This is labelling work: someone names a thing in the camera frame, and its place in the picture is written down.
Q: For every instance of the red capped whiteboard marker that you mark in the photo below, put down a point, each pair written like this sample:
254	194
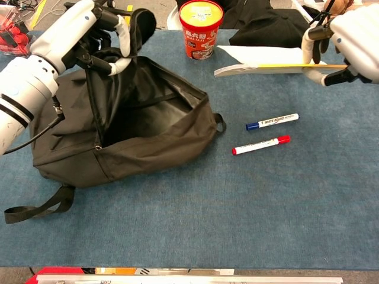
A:
257	146

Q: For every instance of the black backpack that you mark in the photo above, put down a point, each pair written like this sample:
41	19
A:
148	154

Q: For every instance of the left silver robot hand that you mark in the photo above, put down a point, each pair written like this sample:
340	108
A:
62	35

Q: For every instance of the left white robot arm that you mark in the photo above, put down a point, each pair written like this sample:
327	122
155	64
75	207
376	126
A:
20	88

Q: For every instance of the black cloth garment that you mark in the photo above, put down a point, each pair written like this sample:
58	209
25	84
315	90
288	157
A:
266	32

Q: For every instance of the blue capped whiteboard marker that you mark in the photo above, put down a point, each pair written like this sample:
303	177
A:
275	121

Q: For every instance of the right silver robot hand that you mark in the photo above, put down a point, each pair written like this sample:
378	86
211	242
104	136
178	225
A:
358	38

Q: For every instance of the orange instant noodle cup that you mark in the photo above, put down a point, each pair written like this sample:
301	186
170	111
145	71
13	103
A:
199	32

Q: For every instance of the white book yellow stripe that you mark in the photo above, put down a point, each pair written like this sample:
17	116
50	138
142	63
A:
260	57

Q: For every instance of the black office chair base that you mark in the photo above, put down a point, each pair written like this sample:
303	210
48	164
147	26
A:
68	5

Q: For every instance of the aluminium profile rail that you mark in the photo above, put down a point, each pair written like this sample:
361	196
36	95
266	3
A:
189	279

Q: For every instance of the blue felt table mat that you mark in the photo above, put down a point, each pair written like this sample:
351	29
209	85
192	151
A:
237	207

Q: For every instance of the black tripod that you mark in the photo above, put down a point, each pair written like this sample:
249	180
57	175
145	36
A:
321	14

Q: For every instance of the clear box red parts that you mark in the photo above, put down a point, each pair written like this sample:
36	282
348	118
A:
13	41

